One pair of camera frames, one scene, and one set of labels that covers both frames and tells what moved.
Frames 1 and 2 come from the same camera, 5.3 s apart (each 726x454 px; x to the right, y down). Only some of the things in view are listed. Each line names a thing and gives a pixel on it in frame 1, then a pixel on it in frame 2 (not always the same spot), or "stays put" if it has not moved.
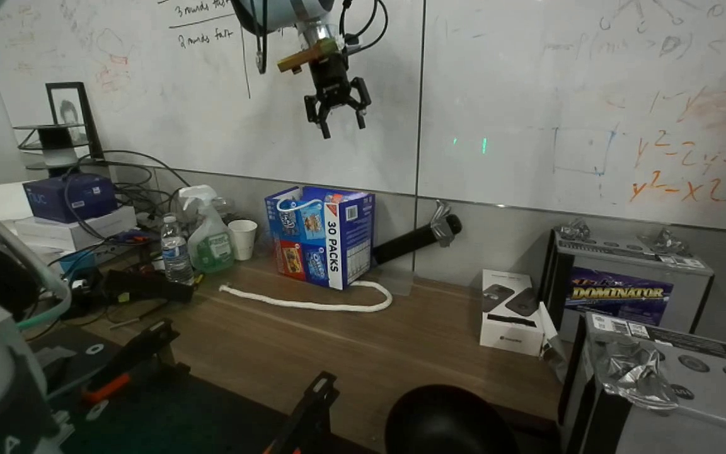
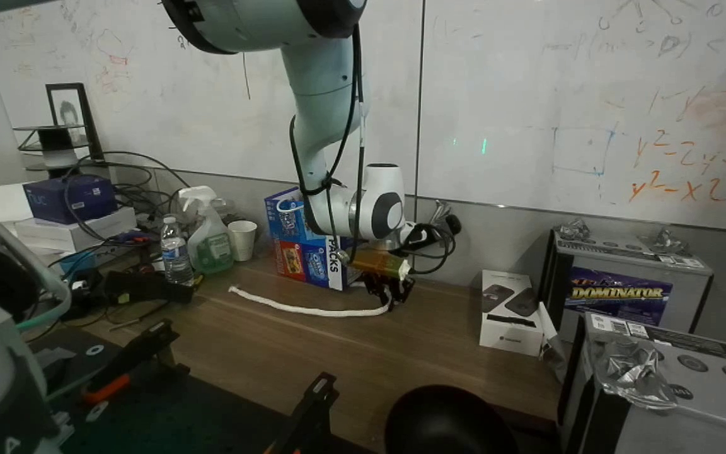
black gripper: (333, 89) → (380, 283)
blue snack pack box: (321, 234) stays put
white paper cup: (242, 238) stays put
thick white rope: (317, 304) stays put
